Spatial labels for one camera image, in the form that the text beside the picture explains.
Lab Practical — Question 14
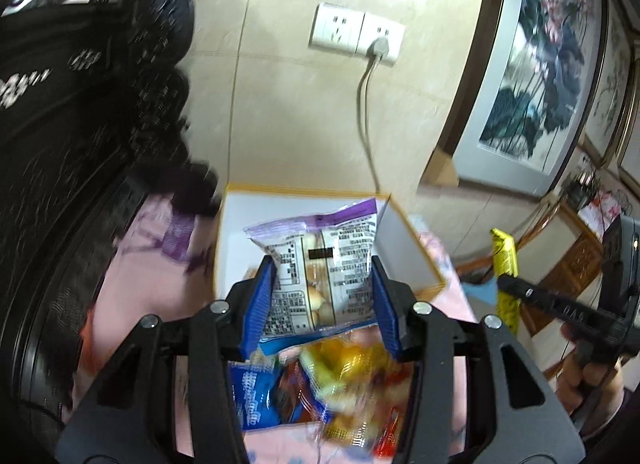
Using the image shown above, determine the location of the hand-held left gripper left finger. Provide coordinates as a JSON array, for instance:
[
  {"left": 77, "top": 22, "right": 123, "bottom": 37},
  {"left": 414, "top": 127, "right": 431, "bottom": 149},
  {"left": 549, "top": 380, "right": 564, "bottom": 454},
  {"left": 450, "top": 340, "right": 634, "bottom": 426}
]
[{"left": 55, "top": 254, "right": 278, "bottom": 464}]

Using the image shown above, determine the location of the person's right forearm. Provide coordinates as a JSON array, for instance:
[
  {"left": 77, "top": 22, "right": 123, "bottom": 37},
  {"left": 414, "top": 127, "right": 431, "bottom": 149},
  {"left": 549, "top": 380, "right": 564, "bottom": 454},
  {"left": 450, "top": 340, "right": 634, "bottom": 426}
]
[{"left": 582, "top": 386, "right": 640, "bottom": 447}]

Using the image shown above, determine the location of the carved wooden cabinet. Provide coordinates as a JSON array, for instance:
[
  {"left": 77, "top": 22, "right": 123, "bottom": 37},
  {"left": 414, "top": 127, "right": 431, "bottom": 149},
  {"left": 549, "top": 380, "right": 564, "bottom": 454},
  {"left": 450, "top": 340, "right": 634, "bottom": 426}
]
[{"left": 515, "top": 204, "right": 606, "bottom": 340}]

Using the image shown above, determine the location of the white wall socket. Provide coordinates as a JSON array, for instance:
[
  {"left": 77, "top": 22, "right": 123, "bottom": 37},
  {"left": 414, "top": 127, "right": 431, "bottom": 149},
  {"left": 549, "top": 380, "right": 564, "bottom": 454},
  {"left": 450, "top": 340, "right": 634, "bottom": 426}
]
[
  {"left": 308, "top": 2, "right": 366, "bottom": 52},
  {"left": 354, "top": 13, "right": 406, "bottom": 66}
]

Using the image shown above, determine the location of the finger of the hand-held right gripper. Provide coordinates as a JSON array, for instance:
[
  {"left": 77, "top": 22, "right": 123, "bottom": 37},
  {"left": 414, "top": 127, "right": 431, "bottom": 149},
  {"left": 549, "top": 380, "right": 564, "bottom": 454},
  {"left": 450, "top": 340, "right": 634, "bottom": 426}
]
[{"left": 496, "top": 274, "right": 626, "bottom": 340}]

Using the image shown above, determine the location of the large framed lotus painting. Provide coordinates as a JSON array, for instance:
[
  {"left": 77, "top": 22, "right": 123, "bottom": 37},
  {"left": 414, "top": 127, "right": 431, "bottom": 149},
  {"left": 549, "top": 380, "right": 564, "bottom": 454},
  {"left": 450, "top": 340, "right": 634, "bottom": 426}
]
[{"left": 452, "top": 0, "right": 608, "bottom": 197}]

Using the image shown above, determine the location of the yellow cardboard box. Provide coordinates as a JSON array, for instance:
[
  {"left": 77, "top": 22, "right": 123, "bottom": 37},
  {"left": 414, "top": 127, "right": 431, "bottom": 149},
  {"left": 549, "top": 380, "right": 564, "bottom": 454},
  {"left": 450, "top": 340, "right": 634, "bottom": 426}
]
[{"left": 212, "top": 183, "right": 448, "bottom": 302}]

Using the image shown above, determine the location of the yellow snack bar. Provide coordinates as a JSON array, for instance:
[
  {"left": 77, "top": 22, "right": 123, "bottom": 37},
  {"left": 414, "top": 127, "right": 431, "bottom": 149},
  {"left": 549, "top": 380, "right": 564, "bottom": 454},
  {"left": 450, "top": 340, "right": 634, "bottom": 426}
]
[{"left": 490, "top": 228, "right": 521, "bottom": 332}]

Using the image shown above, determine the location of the grey power plug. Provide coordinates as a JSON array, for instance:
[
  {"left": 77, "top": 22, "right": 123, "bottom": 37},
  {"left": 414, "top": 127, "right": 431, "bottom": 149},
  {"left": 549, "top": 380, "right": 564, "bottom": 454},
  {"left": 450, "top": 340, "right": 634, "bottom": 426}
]
[{"left": 367, "top": 36, "right": 390, "bottom": 63}]

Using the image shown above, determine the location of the yellow and red snack packet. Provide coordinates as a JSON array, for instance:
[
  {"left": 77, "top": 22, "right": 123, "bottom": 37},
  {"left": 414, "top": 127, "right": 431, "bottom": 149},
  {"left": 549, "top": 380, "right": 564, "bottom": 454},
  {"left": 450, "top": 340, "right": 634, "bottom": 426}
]
[{"left": 300, "top": 329, "right": 418, "bottom": 460}]

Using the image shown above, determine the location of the person's right hand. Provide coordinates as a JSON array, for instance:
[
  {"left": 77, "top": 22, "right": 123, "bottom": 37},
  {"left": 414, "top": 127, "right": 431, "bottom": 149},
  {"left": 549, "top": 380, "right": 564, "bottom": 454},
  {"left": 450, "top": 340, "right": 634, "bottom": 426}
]
[{"left": 555, "top": 323, "right": 626, "bottom": 422}]

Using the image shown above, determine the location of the pink printed cloth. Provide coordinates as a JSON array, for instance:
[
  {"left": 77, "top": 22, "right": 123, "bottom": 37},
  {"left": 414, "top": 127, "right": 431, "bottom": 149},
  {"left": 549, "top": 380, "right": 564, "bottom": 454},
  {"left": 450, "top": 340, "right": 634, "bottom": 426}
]
[{"left": 70, "top": 189, "right": 481, "bottom": 464}]

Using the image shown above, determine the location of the grey power cable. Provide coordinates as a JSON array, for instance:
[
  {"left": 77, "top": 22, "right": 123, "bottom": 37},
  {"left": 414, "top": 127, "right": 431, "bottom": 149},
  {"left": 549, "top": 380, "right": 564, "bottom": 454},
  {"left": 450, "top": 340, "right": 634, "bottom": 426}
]
[{"left": 356, "top": 56, "right": 383, "bottom": 195}]

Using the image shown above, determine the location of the blue snack packet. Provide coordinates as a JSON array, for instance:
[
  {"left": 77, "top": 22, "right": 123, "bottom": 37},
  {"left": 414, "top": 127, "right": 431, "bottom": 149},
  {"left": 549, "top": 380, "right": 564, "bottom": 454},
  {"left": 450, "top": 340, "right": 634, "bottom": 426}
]
[{"left": 227, "top": 346, "right": 287, "bottom": 432}]

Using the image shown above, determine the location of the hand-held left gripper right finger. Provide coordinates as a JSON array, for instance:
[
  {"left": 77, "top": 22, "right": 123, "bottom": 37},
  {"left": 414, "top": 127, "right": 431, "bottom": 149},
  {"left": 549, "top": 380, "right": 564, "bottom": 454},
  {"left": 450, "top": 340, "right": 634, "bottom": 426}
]
[{"left": 370, "top": 255, "right": 588, "bottom": 464}]

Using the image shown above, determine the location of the dark carved wooden furniture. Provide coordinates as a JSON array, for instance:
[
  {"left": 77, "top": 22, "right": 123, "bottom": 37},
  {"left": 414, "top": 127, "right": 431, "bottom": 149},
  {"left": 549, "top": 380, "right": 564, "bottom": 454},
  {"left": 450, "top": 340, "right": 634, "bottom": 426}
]
[{"left": 0, "top": 0, "right": 221, "bottom": 464}]

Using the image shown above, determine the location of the purple-edged biscuit packet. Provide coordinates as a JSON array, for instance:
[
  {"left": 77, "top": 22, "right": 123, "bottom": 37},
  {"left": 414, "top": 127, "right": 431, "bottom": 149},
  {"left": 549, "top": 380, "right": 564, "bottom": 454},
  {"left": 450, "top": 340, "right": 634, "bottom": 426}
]
[{"left": 243, "top": 198, "right": 382, "bottom": 355}]

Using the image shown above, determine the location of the framed flower painting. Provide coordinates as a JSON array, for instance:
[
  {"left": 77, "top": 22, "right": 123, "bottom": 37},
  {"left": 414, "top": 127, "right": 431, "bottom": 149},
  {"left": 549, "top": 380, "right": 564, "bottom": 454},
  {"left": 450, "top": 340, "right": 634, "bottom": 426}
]
[{"left": 582, "top": 0, "right": 637, "bottom": 170}]

